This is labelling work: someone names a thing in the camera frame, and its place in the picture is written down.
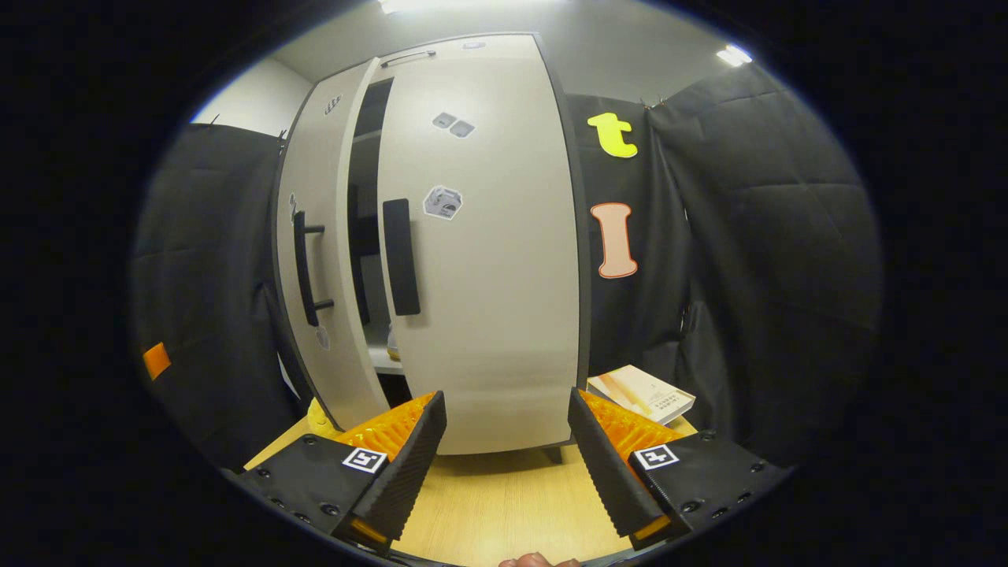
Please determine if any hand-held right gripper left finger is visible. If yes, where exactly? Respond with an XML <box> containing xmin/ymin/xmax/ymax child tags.
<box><xmin>236</xmin><ymin>390</ymin><xmax>447</xmax><ymax>552</ymax></box>

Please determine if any yellow pineapple plush toy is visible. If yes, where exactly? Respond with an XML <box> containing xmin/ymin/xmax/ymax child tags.
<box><xmin>306</xmin><ymin>396</ymin><xmax>341</xmax><ymax>439</ymax></box>

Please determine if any long ceiling light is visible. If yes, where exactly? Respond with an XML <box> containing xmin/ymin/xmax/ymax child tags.
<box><xmin>378</xmin><ymin>0</ymin><xmax>568</xmax><ymax>15</ymax></box>

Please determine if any beige book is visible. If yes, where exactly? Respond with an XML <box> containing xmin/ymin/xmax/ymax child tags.
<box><xmin>587</xmin><ymin>364</ymin><xmax>698</xmax><ymax>426</ymax></box>

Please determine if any white cabinet door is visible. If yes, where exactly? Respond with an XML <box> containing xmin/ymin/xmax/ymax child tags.
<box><xmin>376</xmin><ymin>72</ymin><xmax>584</xmax><ymax>456</ymax></box>
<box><xmin>272</xmin><ymin>57</ymin><xmax>392</xmax><ymax>432</ymax></box>

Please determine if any white grey shoe cabinet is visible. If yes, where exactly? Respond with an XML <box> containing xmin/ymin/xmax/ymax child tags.
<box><xmin>346</xmin><ymin>31</ymin><xmax>593</xmax><ymax>465</ymax></box>

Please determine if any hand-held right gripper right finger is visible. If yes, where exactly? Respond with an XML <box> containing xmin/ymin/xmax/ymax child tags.
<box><xmin>569</xmin><ymin>386</ymin><xmax>792</xmax><ymax>550</ymax></box>

